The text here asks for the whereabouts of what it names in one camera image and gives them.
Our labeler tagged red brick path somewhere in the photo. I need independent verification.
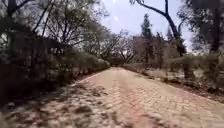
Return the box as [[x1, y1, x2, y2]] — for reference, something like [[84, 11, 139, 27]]
[[0, 66, 224, 128]]

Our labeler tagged tall conifer tree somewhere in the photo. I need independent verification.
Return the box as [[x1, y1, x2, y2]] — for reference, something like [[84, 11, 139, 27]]
[[139, 13, 156, 69]]

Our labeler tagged row of trees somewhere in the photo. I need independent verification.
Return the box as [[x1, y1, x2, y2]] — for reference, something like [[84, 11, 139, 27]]
[[0, 0, 138, 68]]

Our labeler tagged leaning dark tree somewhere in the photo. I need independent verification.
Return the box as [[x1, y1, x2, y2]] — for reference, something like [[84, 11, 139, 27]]
[[129, 0, 196, 81]]

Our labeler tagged green hedge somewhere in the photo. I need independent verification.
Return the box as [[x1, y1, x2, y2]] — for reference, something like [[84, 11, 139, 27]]
[[0, 46, 111, 104]]

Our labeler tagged row of low bushes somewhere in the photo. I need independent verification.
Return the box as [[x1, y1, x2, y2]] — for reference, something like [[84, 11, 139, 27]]
[[121, 53, 224, 91]]

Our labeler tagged dark tree trunk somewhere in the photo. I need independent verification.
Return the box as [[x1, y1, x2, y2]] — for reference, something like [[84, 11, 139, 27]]
[[178, 0, 224, 84]]

